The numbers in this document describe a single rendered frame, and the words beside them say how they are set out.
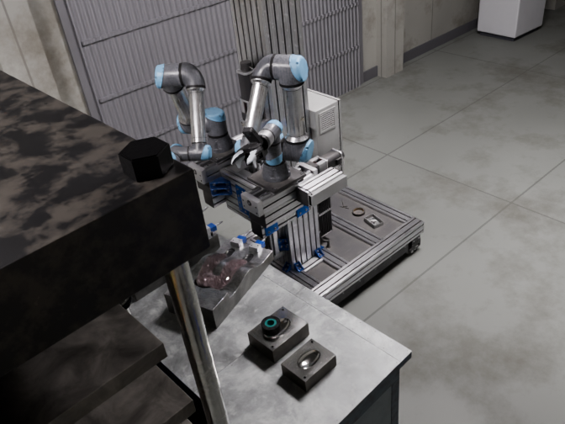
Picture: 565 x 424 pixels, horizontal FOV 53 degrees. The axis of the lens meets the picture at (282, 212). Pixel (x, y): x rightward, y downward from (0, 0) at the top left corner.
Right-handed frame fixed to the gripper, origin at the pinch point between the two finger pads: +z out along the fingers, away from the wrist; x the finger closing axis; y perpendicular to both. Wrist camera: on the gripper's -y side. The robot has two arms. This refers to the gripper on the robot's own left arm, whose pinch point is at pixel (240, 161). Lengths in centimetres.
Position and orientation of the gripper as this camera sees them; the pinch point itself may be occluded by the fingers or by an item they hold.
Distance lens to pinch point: 227.0
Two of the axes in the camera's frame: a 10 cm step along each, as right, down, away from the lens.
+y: 2.3, 8.3, 5.1
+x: -9.0, -0.3, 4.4
